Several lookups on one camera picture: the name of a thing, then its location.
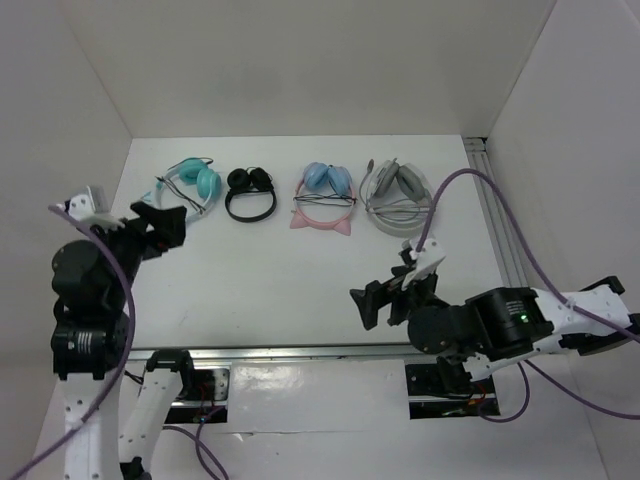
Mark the aluminium side rail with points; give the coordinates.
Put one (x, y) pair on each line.
(504, 242)

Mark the pink blue cat-ear headphones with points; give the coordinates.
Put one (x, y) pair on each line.
(328, 185)

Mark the white grey headset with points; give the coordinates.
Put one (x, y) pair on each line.
(396, 197)

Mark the black on-ear headphones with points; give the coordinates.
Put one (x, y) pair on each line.
(250, 181)

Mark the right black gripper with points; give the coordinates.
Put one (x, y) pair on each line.
(374, 295)

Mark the aluminium front rail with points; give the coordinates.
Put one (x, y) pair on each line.
(303, 353)

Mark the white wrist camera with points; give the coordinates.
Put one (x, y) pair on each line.
(90, 206)
(422, 261)

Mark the teal cat-ear headphones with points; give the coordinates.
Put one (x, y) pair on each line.
(193, 172)

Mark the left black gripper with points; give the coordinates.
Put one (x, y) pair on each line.
(169, 229)

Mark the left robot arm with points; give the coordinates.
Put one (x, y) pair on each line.
(91, 343)

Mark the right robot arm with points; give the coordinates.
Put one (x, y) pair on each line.
(497, 328)

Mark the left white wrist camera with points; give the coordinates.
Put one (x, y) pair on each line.
(90, 206)

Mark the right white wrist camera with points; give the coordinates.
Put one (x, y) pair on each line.
(422, 261)

